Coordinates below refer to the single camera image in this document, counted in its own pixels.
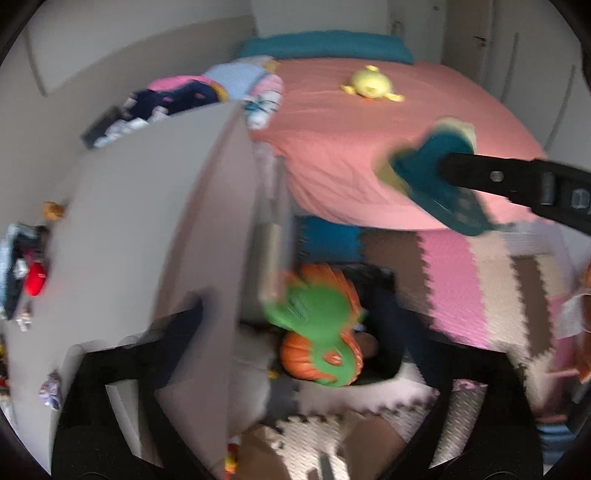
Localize person's leg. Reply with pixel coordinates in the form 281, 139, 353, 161
240, 425, 287, 480
342, 411, 407, 480

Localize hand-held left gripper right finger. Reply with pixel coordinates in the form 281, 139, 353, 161
374, 295, 543, 480

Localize pink garment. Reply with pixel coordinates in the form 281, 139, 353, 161
148, 75, 213, 93

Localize yellow plush duck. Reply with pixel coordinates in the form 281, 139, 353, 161
341, 65, 406, 103

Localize blue folded cushion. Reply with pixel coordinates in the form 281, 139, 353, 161
538, 422, 578, 462

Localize small red yellow toy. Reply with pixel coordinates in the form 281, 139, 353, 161
224, 440, 241, 476

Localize black box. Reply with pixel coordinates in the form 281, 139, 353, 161
81, 106, 123, 148

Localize foam puzzle mat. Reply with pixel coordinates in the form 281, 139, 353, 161
226, 215, 591, 480

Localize white desk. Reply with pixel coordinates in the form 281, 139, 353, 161
7, 99, 296, 480

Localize pink white folded cloth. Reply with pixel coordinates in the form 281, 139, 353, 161
245, 74, 284, 130

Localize white crumpled cloth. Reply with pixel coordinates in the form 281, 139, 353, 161
556, 291, 591, 340

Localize cream bed side rail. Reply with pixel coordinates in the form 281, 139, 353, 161
256, 222, 296, 315

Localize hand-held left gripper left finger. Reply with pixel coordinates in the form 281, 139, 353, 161
52, 295, 206, 480

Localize red glossy item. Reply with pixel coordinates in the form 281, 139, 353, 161
24, 261, 48, 297

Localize black trash bin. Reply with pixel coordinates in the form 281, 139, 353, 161
272, 263, 411, 388

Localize teal pillow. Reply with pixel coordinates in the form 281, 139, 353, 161
238, 30, 414, 64

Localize orange doll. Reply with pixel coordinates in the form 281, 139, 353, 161
575, 263, 591, 384

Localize blue cloth bundle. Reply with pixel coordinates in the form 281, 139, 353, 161
0, 222, 51, 319

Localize teal yellow soft toy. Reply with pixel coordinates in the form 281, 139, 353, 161
379, 117, 513, 237

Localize orange green pumpkin toy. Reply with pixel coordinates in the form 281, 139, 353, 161
264, 263, 370, 387

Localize navy patterned garment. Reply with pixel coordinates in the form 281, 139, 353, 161
122, 83, 220, 121

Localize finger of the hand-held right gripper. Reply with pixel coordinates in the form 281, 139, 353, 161
438, 153, 532, 204

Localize bed with pink sheet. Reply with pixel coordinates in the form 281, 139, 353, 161
249, 60, 550, 232

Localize white wardrobe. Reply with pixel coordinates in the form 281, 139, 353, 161
388, 0, 587, 153

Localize light blue folded cloth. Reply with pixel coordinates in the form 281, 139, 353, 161
203, 55, 278, 100

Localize small white clothes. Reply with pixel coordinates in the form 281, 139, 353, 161
95, 117, 171, 148

